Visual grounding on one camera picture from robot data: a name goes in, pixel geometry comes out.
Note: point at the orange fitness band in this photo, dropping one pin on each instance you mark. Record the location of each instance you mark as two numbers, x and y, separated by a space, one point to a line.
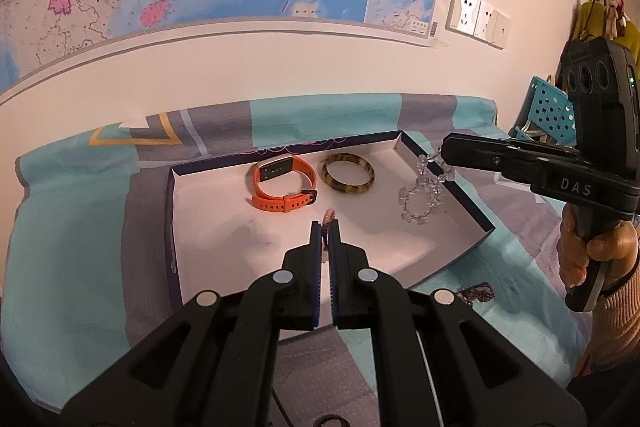
270 202

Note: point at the blue perforated basket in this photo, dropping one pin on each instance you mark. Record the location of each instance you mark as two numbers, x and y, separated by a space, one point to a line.
547 107

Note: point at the hanging plush toy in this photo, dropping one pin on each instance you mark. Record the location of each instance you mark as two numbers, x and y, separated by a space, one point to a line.
616 12

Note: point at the white wall socket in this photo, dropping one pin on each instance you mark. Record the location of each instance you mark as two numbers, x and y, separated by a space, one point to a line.
462 9
495 27

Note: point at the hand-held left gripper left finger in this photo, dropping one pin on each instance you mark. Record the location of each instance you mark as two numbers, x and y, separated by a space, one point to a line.
316 267

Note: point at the person's right forearm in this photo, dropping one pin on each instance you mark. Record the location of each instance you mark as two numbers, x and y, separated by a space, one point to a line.
617 327

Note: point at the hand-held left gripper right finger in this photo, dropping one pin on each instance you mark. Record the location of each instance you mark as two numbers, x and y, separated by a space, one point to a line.
334 267

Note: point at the teal and grey blanket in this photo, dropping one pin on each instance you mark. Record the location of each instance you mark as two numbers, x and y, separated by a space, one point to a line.
75 207

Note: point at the person's right hand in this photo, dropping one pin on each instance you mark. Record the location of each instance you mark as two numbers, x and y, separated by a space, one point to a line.
572 257

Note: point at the yellow garment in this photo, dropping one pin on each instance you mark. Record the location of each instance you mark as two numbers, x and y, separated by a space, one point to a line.
590 27

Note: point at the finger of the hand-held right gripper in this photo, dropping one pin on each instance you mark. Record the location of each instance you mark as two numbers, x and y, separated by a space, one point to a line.
475 157

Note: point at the tortoiseshell bangle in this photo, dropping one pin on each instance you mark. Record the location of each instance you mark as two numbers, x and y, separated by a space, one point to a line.
330 182

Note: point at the dark blue box lid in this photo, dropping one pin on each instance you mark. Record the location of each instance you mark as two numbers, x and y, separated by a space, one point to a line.
240 247

